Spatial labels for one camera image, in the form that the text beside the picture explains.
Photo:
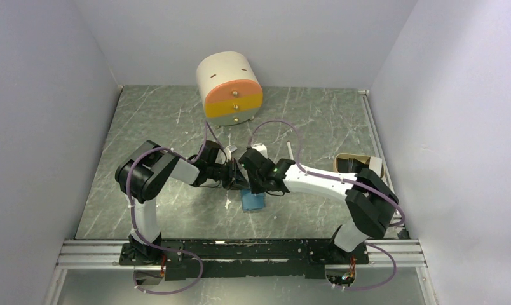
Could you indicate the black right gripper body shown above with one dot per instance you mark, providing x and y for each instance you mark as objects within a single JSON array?
[{"x": 256, "y": 183}]

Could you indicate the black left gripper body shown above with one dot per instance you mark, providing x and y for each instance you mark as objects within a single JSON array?
[{"x": 227, "y": 174}]

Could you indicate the blue leather card holder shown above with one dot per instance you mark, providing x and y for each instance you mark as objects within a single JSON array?
[{"x": 252, "y": 202}]

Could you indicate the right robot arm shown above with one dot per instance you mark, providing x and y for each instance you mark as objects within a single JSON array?
[{"x": 371, "y": 203}]

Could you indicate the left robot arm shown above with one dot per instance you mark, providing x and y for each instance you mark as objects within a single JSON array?
[{"x": 144, "y": 173}]

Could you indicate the beige card tray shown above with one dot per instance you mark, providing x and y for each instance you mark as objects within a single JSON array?
[{"x": 350, "y": 163}]

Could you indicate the stack of credit cards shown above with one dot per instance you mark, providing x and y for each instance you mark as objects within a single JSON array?
[{"x": 376, "y": 165}]

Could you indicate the white pen red cap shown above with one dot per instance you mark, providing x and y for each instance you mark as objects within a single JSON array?
[{"x": 290, "y": 152}]

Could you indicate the round cream drawer cabinet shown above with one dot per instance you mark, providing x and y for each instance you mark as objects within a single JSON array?
[{"x": 229, "y": 90}]

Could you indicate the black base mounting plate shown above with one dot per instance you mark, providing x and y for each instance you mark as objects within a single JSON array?
[{"x": 183, "y": 259}]

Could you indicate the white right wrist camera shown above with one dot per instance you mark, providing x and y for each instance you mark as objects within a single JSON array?
[{"x": 261, "y": 148}]

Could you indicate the right side aluminium rail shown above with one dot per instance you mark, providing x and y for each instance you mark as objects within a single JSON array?
[{"x": 400, "y": 232}]

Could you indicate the aluminium frame rail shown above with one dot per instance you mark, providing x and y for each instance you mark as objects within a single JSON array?
[{"x": 88, "y": 272}]

